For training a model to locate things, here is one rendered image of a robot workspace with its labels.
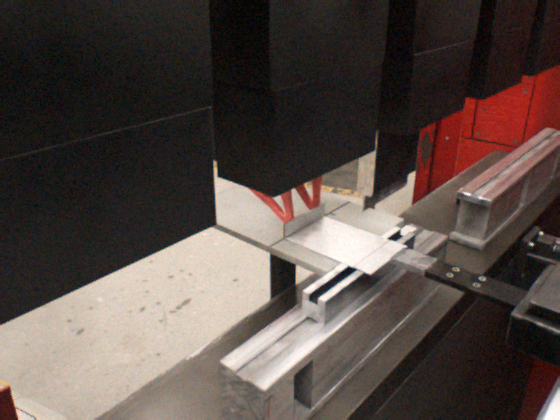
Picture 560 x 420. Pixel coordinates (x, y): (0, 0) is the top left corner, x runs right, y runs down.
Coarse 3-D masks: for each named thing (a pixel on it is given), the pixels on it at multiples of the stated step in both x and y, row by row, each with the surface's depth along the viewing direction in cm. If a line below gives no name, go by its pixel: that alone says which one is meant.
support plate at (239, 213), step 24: (240, 192) 80; (312, 192) 80; (216, 216) 72; (240, 216) 72; (264, 216) 72; (336, 216) 72; (360, 216) 72; (384, 216) 72; (264, 240) 66; (312, 264) 61; (336, 264) 61
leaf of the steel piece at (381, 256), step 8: (384, 248) 64; (392, 248) 64; (400, 248) 64; (368, 256) 62; (376, 256) 62; (384, 256) 62; (360, 264) 61; (368, 264) 61; (376, 264) 61; (384, 264) 61; (368, 272) 59
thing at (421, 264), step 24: (408, 264) 60; (432, 264) 60; (456, 288) 57; (480, 288) 56; (504, 288) 56; (552, 288) 50; (528, 312) 49; (552, 312) 47; (528, 336) 48; (552, 336) 47; (552, 360) 48
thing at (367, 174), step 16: (384, 144) 56; (400, 144) 59; (416, 144) 62; (368, 160) 56; (384, 160) 57; (400, 160) 60; (416, 160) 63; (368, 176) 56; (384, 176) 58; (400, 176) 61; (368, 192) 57; (384, 192) 61
